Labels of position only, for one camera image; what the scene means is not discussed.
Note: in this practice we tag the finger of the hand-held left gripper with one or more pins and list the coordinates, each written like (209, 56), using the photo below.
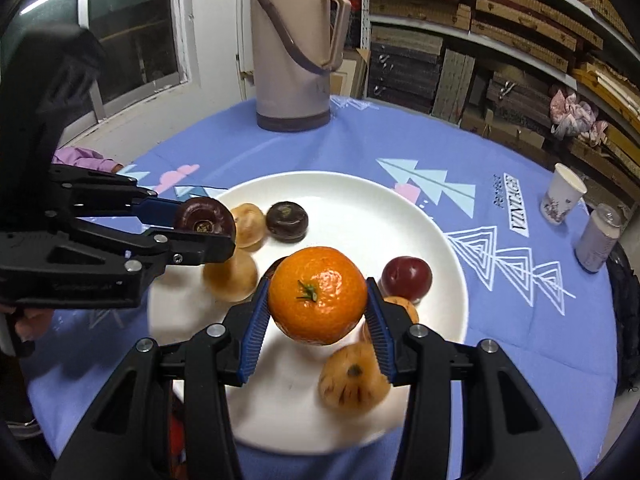
(160, 211)
(200, 250)

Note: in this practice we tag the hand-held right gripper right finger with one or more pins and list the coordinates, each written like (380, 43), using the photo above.
(380, 330)

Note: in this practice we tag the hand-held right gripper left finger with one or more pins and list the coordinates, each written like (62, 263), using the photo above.
(252, 330)

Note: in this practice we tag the dark brown passion fruit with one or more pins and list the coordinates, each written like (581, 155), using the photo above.
(205, 217)

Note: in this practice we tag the striped yellow pepino melon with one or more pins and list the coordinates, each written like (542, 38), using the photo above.
(355, 377)

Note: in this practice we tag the dark red plum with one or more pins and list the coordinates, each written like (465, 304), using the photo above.
(406, 277)

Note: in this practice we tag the large orange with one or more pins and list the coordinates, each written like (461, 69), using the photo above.
(317, 295)

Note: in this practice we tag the dark brown water chestnut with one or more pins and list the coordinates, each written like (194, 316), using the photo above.
(286, 220)

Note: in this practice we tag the white plate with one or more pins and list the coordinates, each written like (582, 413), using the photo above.
(350, 220)

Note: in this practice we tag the person's left hand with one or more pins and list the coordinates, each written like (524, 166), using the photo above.
(31, 322)

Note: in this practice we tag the pink purple cloth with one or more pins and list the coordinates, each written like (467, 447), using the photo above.
(85, 157)

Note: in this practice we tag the blue printed tablecloth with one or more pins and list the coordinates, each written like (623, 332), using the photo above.
(500, 335)

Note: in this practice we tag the beige thermos flask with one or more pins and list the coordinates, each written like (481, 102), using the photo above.
(290, 85)

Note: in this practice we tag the glass window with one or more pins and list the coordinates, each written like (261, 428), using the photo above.
(135, 20)

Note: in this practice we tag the printed paper cup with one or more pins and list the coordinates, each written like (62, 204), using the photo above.
(560, 195)

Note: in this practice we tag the cardboard box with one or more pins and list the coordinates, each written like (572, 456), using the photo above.
(350, 77)

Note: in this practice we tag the grey drink can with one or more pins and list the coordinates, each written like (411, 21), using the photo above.
(595, 240)

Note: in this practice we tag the white metal shelf rack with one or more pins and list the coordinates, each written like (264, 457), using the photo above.
(364, 30)

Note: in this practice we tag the crumpled pink cloth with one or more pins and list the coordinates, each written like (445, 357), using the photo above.
(575, 115)

